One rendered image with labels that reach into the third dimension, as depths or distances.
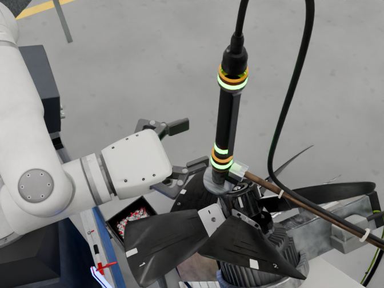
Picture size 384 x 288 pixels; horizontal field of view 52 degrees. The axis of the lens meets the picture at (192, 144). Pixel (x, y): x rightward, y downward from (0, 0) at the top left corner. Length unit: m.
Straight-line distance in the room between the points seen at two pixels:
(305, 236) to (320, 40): 2.36
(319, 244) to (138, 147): 0.75
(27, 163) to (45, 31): 2.97
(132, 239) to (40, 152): 0.62
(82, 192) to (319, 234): 0.80
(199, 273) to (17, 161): 0.83
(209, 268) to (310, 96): 1.96
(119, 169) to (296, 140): 2.16
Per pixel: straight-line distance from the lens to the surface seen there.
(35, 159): 0.57
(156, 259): 1.09
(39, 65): 1.45
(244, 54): 0.55
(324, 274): 1.18
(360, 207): 1.30
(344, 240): 1.22
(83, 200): 0.64
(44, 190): 0.56
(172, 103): 2.81
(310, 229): 1.22
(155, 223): 1.15
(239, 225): 0.98
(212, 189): 0.86
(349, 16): 3.67
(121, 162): 0.65
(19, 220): 0.65
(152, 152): 0.65
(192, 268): 1.29
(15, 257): 1.21
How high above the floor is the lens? 2.24
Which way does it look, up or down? 59 degrees down
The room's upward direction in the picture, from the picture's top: straight up
